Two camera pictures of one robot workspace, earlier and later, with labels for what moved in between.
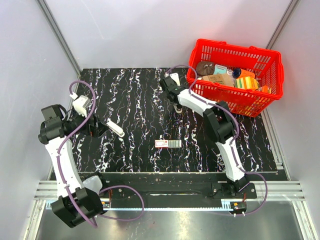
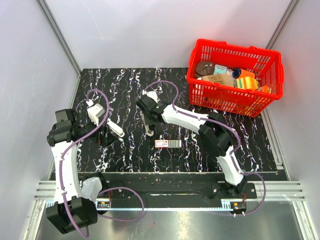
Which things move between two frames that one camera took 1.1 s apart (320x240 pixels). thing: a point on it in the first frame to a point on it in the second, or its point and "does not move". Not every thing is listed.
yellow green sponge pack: [247, 82] does not move
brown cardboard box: [223, 79] does not move
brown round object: [205, 68] does not move
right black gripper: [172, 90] to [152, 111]
